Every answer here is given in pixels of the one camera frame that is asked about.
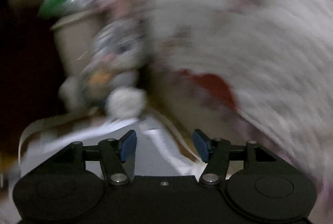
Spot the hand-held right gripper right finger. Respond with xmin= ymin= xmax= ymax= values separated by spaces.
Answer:
xmin=192 ymin=128 xmax=276 ymax=186

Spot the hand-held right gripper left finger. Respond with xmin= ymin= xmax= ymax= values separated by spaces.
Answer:
xmin=53 ymin=129 xmax=137 ymax=186

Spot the grey plush toy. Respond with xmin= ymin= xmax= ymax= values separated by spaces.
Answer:
xmin=58 ymin=18 xmax=149 ymax=120

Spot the checked pastel rug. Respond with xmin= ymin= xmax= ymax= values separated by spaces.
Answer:
xmin=18 ymin=107 xmax=209 ymax=183

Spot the printed quilted bedspread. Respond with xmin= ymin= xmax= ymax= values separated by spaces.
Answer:
xmin=94 ymin=0 xmax=333 ymax=188

